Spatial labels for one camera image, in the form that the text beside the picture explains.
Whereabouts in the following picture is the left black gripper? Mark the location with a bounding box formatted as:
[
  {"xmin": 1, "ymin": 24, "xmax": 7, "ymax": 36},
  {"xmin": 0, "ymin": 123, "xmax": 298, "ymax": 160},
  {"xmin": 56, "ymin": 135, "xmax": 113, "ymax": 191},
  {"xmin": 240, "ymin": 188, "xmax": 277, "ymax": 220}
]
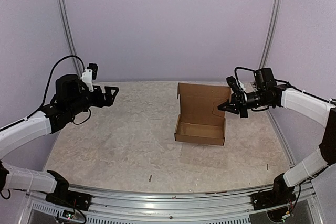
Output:
[{"xmin": 67, "ymin": 84, "xmax": 118, "ymax": 116}]

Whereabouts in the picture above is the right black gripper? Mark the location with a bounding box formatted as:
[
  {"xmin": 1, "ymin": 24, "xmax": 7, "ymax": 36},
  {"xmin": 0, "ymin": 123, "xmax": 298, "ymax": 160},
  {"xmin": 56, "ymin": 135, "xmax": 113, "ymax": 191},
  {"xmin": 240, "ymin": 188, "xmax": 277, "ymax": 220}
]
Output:
[{"xmin": 218, "ymin": 89, "xmax": 271, "ymax": 118}]

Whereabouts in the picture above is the brown cardboard box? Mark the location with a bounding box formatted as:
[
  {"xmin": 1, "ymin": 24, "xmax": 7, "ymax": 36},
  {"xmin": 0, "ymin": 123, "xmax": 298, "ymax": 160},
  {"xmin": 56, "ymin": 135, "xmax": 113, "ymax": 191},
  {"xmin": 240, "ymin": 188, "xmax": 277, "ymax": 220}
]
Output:
[{"xmin": 174, "ymin": 83, "xmax": 231, "ymax": 146}]

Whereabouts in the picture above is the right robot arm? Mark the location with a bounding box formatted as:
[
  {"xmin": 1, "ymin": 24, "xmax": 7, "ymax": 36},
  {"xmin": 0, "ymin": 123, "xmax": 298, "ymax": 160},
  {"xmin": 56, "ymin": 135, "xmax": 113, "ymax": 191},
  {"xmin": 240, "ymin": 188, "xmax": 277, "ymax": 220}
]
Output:
[{"xmin": 218, "ymin": 68, "xmax": 335, "ymax": 205}]

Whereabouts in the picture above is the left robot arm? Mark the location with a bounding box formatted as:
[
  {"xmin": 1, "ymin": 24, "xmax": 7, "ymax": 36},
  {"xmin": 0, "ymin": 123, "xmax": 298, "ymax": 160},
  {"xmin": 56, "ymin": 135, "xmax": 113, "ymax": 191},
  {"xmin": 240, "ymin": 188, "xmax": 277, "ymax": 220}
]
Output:
[{"xmin": 1, "ymin": 70, "xmax": 119, "ymax": 206}]

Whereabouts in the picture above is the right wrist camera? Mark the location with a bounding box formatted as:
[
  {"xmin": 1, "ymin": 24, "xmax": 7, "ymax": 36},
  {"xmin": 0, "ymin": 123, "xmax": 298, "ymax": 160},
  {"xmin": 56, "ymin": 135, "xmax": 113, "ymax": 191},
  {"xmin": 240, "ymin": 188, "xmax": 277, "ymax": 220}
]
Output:
[{"xmin": 226, "ymin": 76, "xmax": 246, "ymax": 96}]

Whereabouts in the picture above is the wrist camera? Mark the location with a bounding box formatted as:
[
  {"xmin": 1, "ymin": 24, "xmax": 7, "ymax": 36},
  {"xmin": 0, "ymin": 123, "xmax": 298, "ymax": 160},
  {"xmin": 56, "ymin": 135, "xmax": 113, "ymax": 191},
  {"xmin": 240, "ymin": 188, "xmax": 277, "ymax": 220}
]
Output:
[
  {"xmin": 226, "ymin": 76, "xmax": 246, "ymax": 96},
  {"xmin": 81, "ymin": 63, "xmax": 98, "ymax": 92}
]

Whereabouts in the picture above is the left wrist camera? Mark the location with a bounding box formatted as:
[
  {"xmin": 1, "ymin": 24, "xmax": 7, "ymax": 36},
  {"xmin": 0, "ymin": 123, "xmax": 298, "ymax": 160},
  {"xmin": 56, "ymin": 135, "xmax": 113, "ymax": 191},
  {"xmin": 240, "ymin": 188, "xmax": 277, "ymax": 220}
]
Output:
[{"xmin": 81, "ymin": 63, "xmax": 98, "ymax": 92}]

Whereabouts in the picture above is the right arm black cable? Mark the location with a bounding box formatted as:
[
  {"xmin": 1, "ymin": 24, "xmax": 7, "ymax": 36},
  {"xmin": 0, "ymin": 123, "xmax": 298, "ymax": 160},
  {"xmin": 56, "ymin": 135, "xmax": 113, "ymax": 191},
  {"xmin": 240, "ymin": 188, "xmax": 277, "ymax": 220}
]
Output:
[{"xmin": 234, "ymin": 66, "xmax": 336, "ymax": 104}]

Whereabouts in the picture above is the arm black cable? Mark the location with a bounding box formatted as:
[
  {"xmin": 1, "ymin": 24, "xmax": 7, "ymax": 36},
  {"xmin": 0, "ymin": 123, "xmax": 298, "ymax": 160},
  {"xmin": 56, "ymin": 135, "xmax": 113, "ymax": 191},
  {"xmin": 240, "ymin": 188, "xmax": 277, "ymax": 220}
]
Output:
[
  {"xmin": 0, "ymin": 55, "xmax": 92, "ymax": 130},
  {"xmin": 234, "ymin": 66, "xmax": 336, "ymax": 104}
]

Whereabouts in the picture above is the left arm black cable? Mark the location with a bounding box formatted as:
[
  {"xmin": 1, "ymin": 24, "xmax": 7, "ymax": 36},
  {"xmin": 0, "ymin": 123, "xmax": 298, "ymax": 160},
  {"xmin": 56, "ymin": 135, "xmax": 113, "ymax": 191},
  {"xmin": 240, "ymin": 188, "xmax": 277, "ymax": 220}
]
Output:
[{"xmin": 0, "ymin": 55, "xmax": 92, "ymax": 130}]

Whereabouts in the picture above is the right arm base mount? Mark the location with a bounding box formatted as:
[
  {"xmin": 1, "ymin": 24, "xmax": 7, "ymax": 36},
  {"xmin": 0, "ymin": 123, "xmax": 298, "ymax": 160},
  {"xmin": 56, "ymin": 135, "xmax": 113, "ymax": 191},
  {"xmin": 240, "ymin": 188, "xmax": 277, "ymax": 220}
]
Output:
[{"xmin": 250, "ymin": 189, "xmax": 296, "ymax": 210}]

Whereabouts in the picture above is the front aluminium rail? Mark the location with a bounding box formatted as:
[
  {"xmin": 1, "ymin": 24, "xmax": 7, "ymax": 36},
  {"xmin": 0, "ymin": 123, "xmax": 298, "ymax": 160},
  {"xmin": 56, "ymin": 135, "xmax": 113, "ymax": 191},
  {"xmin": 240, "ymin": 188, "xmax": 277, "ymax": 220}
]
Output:
[{"xmin": 14, "ymin": 182, "xmax": 326, "ymax": 223}]

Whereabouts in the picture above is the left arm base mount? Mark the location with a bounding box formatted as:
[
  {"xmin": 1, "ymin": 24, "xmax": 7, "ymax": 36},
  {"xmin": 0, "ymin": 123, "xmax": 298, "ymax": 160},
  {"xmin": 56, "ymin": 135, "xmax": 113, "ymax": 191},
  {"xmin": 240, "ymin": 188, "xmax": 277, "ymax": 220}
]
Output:
[{"xmin": 45, "ymin": 190, "xmax": 92, "ymax": 211}]

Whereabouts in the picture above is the left aluminium frame post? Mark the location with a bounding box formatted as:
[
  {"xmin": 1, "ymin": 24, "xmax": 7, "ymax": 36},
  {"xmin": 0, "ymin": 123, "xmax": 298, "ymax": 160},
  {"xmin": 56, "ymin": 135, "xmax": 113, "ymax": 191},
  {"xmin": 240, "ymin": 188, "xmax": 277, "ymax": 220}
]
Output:
[{"xmin": 51, "ymin": 0, "xmax": 85, "ymax": 78}]

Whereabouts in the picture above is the aluminium frame post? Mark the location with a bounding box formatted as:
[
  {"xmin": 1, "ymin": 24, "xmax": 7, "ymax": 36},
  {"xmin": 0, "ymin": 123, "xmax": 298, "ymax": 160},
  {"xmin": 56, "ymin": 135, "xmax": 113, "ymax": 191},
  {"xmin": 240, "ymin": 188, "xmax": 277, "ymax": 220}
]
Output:
[
  {"xmin": 259, "ymin": 0, "xmax": 281, "ymax": 68},
  {"xmin": 51, "ymin": 0, "xmax": 85, "ymax": 78}
]

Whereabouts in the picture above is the right aluminium frame post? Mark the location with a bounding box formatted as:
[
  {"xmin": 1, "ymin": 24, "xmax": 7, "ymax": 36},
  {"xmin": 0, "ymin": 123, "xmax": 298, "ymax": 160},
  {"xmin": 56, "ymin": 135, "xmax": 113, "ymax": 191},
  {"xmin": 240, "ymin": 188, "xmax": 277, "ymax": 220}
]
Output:
[{"xmin": 259, "ymin": 0, "xmax": 281, "ymax": 68}]

